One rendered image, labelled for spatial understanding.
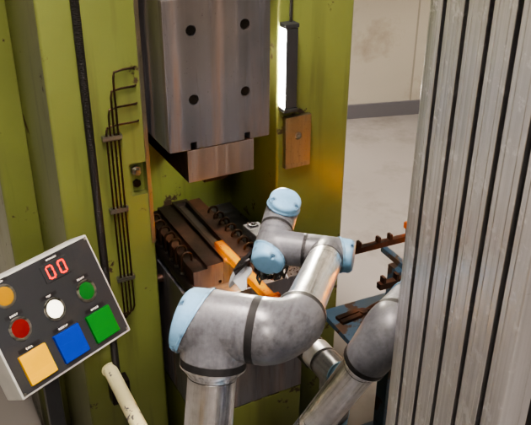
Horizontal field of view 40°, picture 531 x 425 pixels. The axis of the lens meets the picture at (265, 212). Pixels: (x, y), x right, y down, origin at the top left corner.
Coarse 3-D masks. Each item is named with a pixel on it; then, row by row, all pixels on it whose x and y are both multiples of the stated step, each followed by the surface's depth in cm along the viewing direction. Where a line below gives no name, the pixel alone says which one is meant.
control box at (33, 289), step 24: (72, 240) 188; (24, 264) 178; (48, 264) 181; (72, 264) 186; (96, 264) 191; (24, 288) 176; (48, 288) 180; (72, 288) 185; (96, 288) 189; (0, 312) 171; (24, 312) 175; (72, 312) 183; (120, 312) 193; (0, 336) 169; (48, 336) 178; (0, 360) 170; (72, 360) 181; (0, 384) 175; (24, 384) 171
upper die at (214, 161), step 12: (156, 144) 220; (228, 144) 202; (240, 144) 204; (252, 144) 206; (168, 156) 213; (180, 156) 203; (192, 156) 199; (204, 156) 200; (216, 156) 202; (228, 156) 204; (240, 156) 206; (252, 156) 208; (180, 168) 205; (192, 168) 200; (204, 168) 202; (216, 168) 204; (228, 168) 206; (240, 168) 208; (252, 168) 209; (192, 180) 202
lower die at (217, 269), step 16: (160, 208) 249; (176, 208) 248; (192, 208) 247; (160, 224) 241; (176, 224) 239; (192, 224) 237; (208, 224) 237; (224, 224) 239; (176, 240) 232; (192, 240) 230; (208, 240) 228; (224, 240) 228; (240, 240) 229; (208, 256) 221; (224, 256) 219; (240, 256) 221; (192, 272) 216; (208, 272) 218; (224, 272) 221
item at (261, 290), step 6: (222, 240) 226; (216, 246) 225; (222, 246) 223; (228, 246) 223; (222, 252) 222; (228, 252) 220; (234, 252) 220; (228, 258) 218; (234, 258) 217; (234, 264) 214; (252, 276) 208; (252, 282) 205; (264, 282) 205; (258, 288) 202; (264, 288) 202; (258, 294) 203; (264, 294) 200; (270, 294) 199; (276, 294) 199
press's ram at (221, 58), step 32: (160, 0) 177; (192, 0) 180; (224, 0) 184; (256, 0) 188; (160, 32) 181; (192, 32) 184; (224, 32) 188; (256, 32) 192; (160, 64) 186; (192, 64) 187; (224, 64) 192; (256, 64) 196; (160, 96) 192; (192, 96) 191; (224, 96) 196; (256, 96) 200; (160, 128) 197; (192, 128) 195; (224, 128) 200; (256, 128) 205
